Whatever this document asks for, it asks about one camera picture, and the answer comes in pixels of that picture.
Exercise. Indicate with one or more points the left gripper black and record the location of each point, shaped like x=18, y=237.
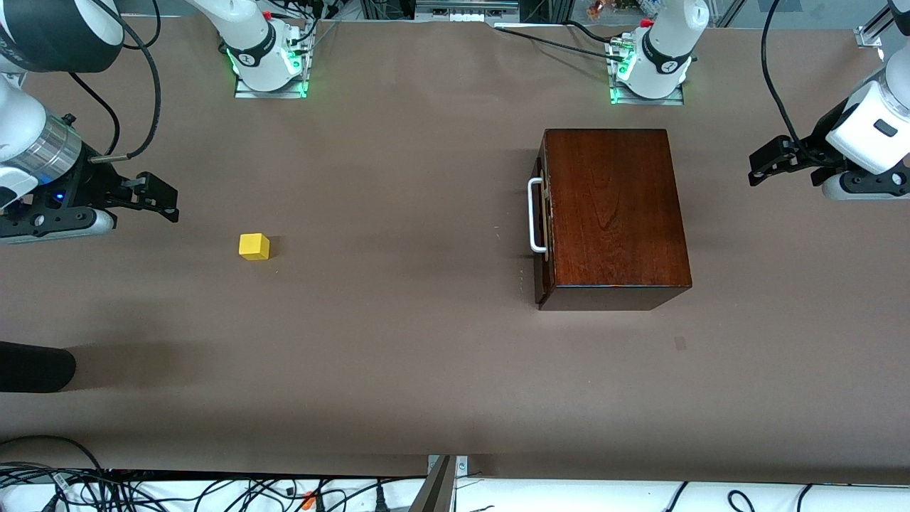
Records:
x=812, y=148

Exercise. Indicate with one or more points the metal bracket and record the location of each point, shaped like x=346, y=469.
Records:
x=437, y=491

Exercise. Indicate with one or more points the black cylinder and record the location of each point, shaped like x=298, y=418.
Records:
x=35, y=366

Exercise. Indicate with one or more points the dark wooden drawer cabinet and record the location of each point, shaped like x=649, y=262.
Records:
x=611, y=213

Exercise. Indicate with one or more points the grey device with sockets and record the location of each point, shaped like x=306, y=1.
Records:
x=462, y=7

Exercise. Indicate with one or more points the yellow cube block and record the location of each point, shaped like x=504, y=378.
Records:
x=254, y=246

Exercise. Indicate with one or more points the aluminium profile bar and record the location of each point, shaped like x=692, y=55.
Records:
x=869, y=35

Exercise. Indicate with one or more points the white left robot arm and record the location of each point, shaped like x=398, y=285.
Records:
x=871, y=121

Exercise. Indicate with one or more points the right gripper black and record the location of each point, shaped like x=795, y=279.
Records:
x=91, y=183

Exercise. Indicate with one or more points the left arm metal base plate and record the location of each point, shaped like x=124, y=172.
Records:
x=618, y=98

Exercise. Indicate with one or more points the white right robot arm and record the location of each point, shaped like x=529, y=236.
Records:
x=21, y=107

